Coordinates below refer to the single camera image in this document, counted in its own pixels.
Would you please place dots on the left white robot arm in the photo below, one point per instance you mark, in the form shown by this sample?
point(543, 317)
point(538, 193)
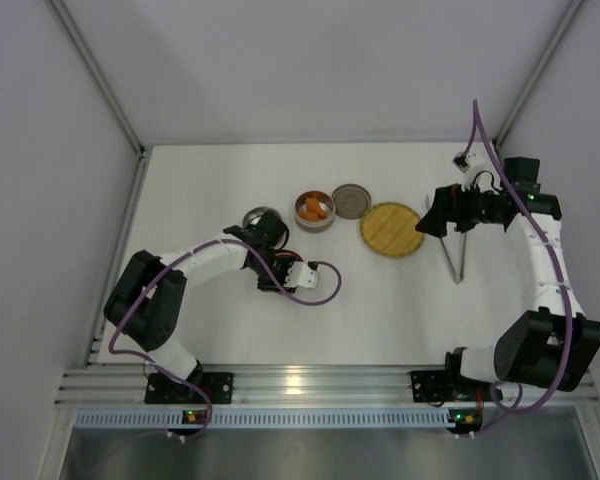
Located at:
point(146, 301)

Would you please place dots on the brown-banded metal tin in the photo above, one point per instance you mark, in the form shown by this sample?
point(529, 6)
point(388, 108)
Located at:
point(327, 204)

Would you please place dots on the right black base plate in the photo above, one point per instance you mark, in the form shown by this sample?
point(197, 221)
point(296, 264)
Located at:
point(436, 387)

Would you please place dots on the round bamboo plate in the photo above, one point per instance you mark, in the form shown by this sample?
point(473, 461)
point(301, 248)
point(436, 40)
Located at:
point(389, 229)

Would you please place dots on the aluminium mounting rail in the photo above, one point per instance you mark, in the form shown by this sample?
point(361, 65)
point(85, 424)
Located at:
point(253, 385)

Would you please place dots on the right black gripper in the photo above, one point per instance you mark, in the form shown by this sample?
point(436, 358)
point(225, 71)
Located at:
point(443, 211)

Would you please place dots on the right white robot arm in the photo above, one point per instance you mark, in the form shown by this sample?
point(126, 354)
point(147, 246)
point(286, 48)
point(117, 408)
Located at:
point(552, 340)

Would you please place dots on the brown round lid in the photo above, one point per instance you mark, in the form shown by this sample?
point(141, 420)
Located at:
point(351, 201)

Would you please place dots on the slotted cable duct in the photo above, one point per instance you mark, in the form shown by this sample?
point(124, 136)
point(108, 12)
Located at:
point(277, 418)

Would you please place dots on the orange fried food piece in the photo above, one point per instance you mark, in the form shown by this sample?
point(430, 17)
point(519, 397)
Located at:
point(310, 216)

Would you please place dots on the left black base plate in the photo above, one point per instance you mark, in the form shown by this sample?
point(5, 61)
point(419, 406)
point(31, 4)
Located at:
point(217, 386)

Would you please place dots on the red-banded metal tin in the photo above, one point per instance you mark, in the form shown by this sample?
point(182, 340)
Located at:
point(253, 215)

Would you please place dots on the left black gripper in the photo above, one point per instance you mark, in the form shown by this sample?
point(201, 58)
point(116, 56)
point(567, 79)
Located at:
point(272, 279)

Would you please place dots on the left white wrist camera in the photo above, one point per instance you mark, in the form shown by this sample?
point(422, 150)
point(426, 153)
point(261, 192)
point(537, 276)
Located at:
point(302, 275)

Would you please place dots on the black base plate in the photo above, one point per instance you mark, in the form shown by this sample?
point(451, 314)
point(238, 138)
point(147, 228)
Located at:
point(436, 387)
point(217, 386)

